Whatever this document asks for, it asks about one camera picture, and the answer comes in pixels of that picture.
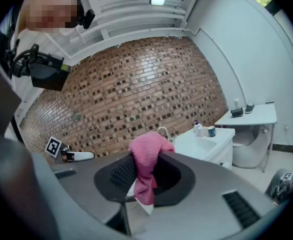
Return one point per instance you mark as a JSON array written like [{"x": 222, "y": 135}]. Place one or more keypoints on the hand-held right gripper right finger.
[{"x": 174, "y": 181}]

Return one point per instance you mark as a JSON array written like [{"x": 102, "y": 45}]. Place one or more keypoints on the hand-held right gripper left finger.
[{"x": 119, "y": 176}]

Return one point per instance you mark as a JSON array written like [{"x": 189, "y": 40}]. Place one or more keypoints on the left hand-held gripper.
[{"x": 81, "y": 156}]

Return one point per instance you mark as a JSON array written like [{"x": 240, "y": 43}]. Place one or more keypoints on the pink cloth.
[{"x": 146, "y": 154}]

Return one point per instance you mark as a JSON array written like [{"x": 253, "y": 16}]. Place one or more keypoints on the chrome faucet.
[{"x": 162, "y": 129}]

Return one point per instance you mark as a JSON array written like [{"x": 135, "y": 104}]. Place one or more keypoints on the white sink basin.
[{"x": 199, "y": 146}]

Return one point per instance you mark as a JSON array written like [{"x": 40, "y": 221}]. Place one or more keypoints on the soap bottle with blue cap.
[{"x": 202, "y": 132}]

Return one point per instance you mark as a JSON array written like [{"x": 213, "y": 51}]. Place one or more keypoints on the white soap bottle blue pump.
[{"x": 197, "y": 127}]

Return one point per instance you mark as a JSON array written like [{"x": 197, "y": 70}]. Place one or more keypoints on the small jar on sink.
[{"x": 211, "y": 132}]

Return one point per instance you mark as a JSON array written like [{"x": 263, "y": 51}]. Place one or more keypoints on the white toilet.
[{"x": 249, "y": 149}]

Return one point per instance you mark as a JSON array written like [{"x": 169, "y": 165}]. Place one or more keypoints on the black chest monitor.
[{"x": 49, "y": 74}]

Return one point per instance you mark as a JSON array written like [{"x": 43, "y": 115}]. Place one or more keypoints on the black box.
[{"x": 237, "y": 112}]

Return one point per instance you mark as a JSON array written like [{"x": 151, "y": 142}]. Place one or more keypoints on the small white bottle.
[{"x": 236, "y": 103}]

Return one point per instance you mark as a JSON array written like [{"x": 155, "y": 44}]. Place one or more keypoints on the white side table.
[{"x": 251, "y": 116}]

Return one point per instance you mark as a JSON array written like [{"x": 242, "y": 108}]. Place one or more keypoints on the dark grey cup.
[{"x": 249, "y": 108}]

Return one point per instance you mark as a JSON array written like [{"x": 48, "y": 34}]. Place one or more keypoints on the black phone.
[{"x": 269, "y": 102}]

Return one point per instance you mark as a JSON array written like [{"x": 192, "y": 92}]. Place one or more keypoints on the black head camera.
[{"x": 89, "y": 19}]

